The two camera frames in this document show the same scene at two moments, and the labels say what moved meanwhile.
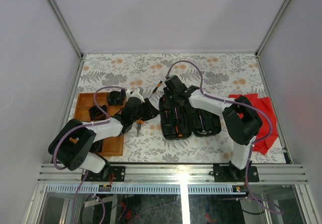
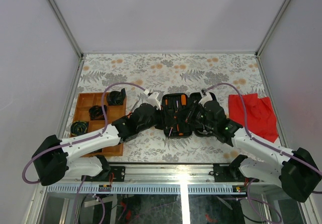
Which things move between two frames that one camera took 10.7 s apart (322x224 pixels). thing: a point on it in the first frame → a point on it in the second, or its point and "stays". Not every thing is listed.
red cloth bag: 268,133 stays
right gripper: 167,92 → 191,116
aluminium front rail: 169,178 stays
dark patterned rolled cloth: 115,98 stays
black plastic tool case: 178,123 stays
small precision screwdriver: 156,88 → 171,128
